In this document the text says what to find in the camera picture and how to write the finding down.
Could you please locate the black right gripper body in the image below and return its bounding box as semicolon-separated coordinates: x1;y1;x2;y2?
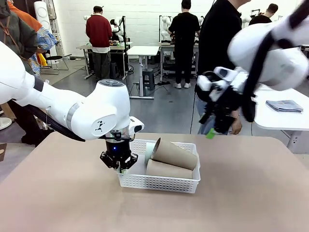
195;81;242;116

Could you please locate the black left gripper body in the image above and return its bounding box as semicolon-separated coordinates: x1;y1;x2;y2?
105;130;131;157

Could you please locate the mint green plastic cup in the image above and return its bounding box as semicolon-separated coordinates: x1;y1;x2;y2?
144;142;156;166

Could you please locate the white perforated plastic basket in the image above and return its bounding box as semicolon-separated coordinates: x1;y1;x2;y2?
117;139;202;194

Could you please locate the light blue cloth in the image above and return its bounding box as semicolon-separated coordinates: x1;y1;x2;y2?
265;99;304;114

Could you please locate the person's right hand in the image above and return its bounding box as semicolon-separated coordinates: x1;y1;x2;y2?
230;115;243;135

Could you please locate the white table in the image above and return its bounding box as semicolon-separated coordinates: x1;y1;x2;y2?
251;84;309;154

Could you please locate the person in black shirt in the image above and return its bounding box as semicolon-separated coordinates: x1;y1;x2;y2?
196;0;252;135

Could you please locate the grey plastic stool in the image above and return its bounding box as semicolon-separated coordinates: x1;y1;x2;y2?
141;69;155;91

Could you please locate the dark plastic stool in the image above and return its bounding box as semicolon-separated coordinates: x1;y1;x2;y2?
110;62;120;79

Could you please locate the person in black t-shirt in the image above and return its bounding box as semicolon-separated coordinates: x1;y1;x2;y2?
168;0;201;89

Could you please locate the person in black jacket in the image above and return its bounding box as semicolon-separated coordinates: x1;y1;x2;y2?
248;3;279;26

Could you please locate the white standing desk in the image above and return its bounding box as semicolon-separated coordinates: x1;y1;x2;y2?
126;45;160;100

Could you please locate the wooden top work desk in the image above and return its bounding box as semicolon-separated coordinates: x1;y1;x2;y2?
76;42;134;80

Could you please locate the dark brown board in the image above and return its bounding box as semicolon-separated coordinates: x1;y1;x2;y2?
0;143;8;162

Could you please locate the black chair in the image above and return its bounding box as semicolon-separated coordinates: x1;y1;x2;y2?
40;54;73;75

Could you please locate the person in red sweater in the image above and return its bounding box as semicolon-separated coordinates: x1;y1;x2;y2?
85;5;113;82

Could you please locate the mannequin in blue patterned shirt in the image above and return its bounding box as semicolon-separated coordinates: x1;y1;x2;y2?
30;26;59;78

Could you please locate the mannequin in green puffer jacket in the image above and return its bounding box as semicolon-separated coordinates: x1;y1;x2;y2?
0;0;54;147

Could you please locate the white tower fan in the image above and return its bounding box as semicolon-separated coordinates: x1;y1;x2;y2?
33;1;59;58

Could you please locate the mannequin in orange outfit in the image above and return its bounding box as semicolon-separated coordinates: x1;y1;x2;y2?
7;0;49;67

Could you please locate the black floor cable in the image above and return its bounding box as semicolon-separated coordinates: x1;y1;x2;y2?
189;87;197;135

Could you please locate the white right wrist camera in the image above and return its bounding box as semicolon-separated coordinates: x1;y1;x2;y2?
196;66;250;102

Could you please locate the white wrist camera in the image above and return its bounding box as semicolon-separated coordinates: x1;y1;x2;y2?
196;66;250;102
128;116;145;134

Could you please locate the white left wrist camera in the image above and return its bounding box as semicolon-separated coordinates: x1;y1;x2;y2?
128;116;145;134

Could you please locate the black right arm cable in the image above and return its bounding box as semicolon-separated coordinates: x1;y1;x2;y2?
240;30;276;123

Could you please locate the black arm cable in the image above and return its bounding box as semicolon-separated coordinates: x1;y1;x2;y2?
14;99;86;143
240;30;276;123

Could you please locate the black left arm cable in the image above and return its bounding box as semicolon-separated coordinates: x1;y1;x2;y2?
14;99;86;143

